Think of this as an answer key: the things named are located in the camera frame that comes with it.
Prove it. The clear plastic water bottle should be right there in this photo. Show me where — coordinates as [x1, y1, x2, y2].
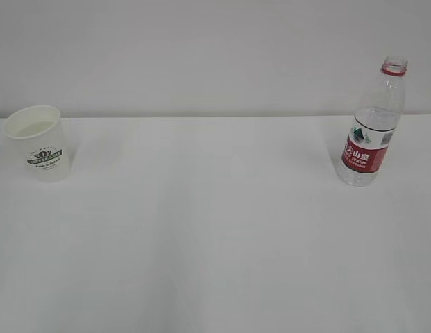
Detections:
[336, 56, 408, 187]

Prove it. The white paper coffee cup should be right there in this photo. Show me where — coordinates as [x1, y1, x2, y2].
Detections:
[3, 105, 71, 182]

